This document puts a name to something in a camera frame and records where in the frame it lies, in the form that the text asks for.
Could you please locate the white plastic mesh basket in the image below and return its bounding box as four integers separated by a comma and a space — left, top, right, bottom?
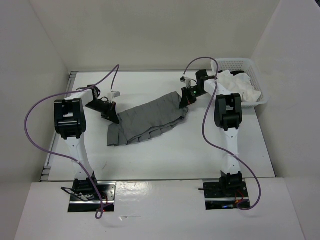
216, 58, 270, 108

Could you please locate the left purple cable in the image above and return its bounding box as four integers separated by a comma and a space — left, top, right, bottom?
23, 64, 121, 219

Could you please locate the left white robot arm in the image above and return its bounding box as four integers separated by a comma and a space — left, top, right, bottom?
54, 85, 120, 200

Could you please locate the white crumpled cloth in basket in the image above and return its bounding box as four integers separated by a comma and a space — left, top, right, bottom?
217, 70, 262, 103

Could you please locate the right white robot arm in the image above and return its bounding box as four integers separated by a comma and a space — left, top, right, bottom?
179, 70, 243, 197

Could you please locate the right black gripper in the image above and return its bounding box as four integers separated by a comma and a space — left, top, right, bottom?
179, 86, 207, 109

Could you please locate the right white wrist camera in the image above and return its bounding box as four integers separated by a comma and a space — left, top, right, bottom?
180, 76, 192, 89

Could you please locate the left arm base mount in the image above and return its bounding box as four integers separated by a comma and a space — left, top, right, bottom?
60, 182, 116, 213

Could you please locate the purple cable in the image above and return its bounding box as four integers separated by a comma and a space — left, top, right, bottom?
183, 57, 262, 212
23, 64, 121, 219

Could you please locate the black garment in basket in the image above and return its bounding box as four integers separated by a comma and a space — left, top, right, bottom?
230, 70, 245, 76

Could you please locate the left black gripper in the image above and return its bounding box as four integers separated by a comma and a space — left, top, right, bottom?
85, 100, 119, 125

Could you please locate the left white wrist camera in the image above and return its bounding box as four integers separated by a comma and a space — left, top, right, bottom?
107, 91, 121, 102

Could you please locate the grey pleated skirt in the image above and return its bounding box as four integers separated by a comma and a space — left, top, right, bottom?
107, 91, 189, 147

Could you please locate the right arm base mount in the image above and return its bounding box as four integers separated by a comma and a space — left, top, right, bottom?
198, 180, 251, 210

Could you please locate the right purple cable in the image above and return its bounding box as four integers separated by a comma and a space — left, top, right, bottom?
183, 57, 262, 212

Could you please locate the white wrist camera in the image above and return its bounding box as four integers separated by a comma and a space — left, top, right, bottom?
180, 76, 192, 89
107, 91, 121, 102

